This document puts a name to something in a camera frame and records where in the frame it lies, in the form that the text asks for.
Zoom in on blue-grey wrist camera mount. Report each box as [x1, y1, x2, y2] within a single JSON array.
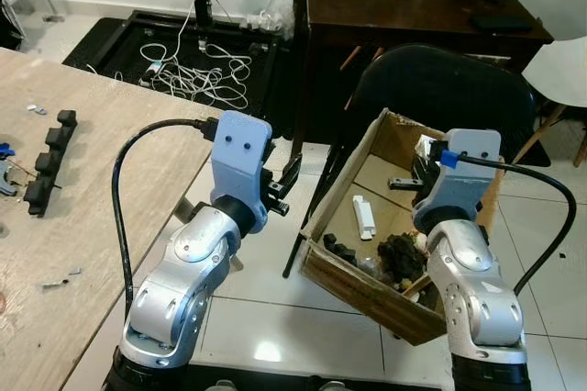
[[207, 111, 275, 229], [417, 128, 504, 232]]

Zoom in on white chair with wooden legs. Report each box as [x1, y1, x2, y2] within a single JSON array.
[[512, 37, 587, 166]]

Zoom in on tangled white cables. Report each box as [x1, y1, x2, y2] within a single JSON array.
[[138, 0, 255, 110]]

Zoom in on blue tape tag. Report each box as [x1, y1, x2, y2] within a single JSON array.
[[439, 147, 460, 170]]

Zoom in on black foam pieces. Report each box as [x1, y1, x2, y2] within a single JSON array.
[[320, 232, 366, 265]]

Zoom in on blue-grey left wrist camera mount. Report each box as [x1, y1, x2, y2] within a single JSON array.
[[207, 111, 275, 229]]

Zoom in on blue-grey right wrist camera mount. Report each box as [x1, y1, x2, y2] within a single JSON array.
[[417, 128, 504, 232]]

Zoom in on brown cardboard box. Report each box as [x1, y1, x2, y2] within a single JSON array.
[[297, 108, 507, 347]]

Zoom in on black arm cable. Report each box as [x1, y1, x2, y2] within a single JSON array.
[[111, 117, 221, 302], [456, 153, 578, 296]]

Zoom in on black office chair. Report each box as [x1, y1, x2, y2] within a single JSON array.
[[343, 42, 543, 170]]

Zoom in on white plastic bar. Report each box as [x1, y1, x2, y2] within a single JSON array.
[[352, 195, 378, 241]]

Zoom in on dark wooden desk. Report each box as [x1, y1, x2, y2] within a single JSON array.
[[292, 0, 557, 146]]

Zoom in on white power strip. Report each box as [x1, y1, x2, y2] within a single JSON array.
[[239, 12, 282, 31]]

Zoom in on flat black device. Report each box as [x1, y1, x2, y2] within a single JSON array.
[[471, 15, 535, 35]]

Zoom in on black floor platform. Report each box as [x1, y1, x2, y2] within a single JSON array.
[[61, 9, 287, 130]]

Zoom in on black notched foam strip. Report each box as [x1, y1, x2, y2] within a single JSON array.
[[24, 109, 80, 218]]

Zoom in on dark crumpled trash clump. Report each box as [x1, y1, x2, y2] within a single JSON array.
[[375, 232, 429, 285]]

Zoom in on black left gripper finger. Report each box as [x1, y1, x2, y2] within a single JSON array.
[[279, 153, 305, 197]]

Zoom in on black bag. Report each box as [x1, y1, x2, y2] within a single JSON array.
[[0, 0, 26, 50]]

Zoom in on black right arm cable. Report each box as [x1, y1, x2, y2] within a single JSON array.
[[456, 153, 578, 296]]

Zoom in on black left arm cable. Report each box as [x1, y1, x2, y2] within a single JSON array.
[[111, 117, 221, 302]]

